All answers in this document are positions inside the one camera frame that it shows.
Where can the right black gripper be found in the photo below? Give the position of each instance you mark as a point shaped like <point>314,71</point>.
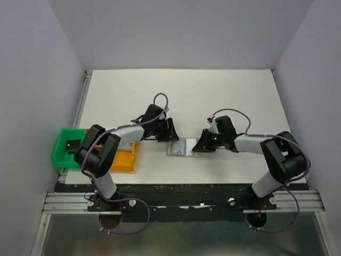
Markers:
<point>203,145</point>

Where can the red plastic bin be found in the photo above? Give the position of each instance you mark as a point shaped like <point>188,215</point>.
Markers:
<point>86,132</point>

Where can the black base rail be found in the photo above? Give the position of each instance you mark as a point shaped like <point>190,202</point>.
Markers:
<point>198,203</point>

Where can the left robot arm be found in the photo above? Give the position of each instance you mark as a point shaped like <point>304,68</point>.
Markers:
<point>96,164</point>

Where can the green plastic bin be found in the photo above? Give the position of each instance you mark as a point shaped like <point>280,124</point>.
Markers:
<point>61,159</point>

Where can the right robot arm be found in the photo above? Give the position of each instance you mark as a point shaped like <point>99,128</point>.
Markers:
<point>285,159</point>

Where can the beige card holder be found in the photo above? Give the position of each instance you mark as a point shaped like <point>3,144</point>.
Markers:
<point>183,148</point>

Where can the yellow plastic bin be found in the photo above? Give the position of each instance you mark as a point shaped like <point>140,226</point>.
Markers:
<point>124,160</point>

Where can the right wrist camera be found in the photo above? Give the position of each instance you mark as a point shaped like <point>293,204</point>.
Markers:
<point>212,124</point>

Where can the black card in green bin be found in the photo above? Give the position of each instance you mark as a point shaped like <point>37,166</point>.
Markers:
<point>72,145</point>

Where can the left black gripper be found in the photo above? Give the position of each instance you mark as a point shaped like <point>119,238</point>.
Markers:
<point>170,134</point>

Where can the front aluminium rail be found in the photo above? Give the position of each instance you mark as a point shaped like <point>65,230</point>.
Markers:
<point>65,203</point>

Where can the aluminium side rail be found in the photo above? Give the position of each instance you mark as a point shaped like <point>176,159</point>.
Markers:
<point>83,95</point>

